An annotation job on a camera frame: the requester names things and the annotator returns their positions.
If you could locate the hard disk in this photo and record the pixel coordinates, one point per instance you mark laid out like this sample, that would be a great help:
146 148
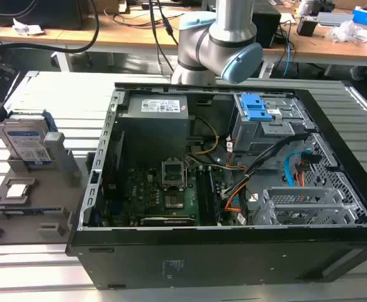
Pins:
22 138

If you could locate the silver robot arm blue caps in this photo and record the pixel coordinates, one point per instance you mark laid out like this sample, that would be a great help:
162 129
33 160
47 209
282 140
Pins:
230 25

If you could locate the grey metal disk bay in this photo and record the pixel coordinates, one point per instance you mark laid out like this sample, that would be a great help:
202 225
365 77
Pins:
265 133

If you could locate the crumpled white paper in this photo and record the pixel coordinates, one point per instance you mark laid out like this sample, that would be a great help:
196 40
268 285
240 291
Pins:
27 27

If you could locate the black monitor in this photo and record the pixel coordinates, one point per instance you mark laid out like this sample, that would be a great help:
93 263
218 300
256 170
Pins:
44 12

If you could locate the silver CPU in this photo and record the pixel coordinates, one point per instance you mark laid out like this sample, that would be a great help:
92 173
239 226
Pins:
17 191

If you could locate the wooden desk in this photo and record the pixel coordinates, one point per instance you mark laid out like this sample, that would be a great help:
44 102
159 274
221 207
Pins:
114 34
315 47

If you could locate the grey parts rack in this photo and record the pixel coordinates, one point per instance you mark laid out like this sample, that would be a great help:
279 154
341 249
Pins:
44 201

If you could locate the loose RAM stick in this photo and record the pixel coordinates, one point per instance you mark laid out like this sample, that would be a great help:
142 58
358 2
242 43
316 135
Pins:
29 211

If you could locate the grey power supply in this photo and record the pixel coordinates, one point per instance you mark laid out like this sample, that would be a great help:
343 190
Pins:
151 132

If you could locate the green motherboard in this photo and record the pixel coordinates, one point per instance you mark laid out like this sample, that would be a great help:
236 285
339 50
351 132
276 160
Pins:
145 195

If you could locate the CPU socket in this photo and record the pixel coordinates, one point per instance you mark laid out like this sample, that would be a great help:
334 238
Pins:
173 176

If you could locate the silver chipset heatsink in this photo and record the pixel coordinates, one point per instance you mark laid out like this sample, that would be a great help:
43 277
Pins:
173 201

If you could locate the black graphics card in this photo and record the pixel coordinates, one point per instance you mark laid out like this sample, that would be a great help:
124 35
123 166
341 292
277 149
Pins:
165 220

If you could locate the black RAM slot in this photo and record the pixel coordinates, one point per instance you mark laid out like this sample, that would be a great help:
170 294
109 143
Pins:
203 198

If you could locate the blue plastic bay latch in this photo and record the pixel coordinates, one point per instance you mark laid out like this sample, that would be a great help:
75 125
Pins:
255 108

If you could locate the black box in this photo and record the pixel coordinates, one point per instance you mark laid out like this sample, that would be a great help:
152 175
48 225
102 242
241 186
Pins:
265 25

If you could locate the black PC case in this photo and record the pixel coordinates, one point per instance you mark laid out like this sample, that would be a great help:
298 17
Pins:
202 264

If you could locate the small black container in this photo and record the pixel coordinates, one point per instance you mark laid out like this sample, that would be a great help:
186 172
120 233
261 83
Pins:
306 26

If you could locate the grey metal drive cage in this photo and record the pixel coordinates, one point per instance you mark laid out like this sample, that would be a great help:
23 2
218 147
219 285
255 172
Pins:
299 204

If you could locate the flat grey box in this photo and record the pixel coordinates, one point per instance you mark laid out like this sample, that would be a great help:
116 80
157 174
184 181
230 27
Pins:
335 19

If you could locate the crumpled clear plastic wrap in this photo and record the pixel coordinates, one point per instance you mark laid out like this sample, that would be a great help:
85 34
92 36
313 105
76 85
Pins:
345 31

